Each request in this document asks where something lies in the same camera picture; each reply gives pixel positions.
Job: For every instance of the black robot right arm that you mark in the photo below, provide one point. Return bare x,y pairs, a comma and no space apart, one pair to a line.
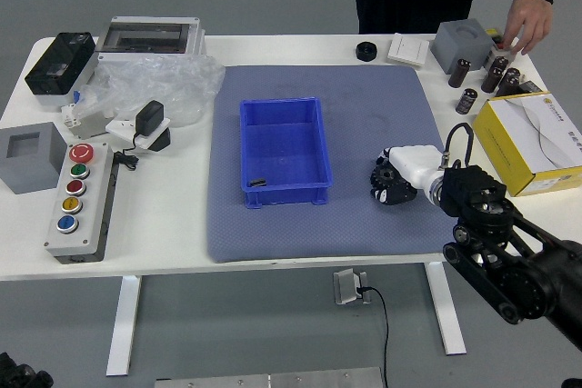
473,192

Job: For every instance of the grey windowed distribution box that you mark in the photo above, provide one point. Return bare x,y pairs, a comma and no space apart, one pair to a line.
150,24

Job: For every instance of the white table leg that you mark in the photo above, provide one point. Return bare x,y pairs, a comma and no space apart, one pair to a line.
125,324
448,324

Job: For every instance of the black power adapter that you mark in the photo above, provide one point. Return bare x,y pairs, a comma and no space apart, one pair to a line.
150,117

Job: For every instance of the blue plastic box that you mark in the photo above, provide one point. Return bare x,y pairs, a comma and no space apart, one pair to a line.
282,156

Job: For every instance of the person's left hand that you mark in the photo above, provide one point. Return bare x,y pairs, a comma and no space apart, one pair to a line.
529,22

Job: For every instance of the brown cylindrical capacitor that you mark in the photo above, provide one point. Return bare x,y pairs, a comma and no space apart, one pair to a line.
459,73
499,63
491,80
508,83

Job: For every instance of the black lidded enclosure box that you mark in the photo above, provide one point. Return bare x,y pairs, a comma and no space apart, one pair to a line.
59,61

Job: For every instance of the grey push-button control box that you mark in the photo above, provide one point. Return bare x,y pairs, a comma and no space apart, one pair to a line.
68,242

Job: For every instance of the silver metal plate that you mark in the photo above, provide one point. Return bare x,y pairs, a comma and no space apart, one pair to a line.
273,381

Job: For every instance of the white wall switch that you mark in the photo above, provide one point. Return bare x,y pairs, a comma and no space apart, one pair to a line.
409,49

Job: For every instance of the big black gear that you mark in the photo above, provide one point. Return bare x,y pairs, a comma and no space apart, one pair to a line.
382,181

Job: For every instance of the dark cylindrical capacitor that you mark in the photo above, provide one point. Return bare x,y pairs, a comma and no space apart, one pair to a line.
466,102

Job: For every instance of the white red-button switch box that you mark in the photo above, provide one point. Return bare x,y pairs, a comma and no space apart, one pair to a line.
495,49

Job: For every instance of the clear plastic bag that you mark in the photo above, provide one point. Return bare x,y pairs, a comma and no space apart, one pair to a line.
159,79

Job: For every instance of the yellow and white carton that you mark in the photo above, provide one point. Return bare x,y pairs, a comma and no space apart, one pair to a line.
514,133

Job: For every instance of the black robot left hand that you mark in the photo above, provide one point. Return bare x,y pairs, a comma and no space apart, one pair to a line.
18,376

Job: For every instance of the grey cube with square hole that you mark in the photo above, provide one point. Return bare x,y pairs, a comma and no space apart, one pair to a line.
27,174

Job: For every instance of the small black block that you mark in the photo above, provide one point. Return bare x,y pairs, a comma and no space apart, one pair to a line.
533,88

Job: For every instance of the black round knob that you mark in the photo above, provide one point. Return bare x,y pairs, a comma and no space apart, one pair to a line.
366,54

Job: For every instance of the grey-blue mat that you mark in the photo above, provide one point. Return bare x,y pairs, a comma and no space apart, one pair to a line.
318,233

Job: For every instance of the white circuit breaker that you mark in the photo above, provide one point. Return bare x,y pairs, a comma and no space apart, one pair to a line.
88,126

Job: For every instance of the silver floor socket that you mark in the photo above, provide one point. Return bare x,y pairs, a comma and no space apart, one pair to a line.
345,285

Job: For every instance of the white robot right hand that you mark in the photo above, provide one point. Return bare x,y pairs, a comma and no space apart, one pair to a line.
416,161

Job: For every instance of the grey cube with round recess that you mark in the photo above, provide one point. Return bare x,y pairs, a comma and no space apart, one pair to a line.
459,47

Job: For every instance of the white power socket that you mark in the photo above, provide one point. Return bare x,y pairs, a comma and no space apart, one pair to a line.
119,128

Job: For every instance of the small black gear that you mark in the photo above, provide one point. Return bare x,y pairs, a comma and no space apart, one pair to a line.
257,182

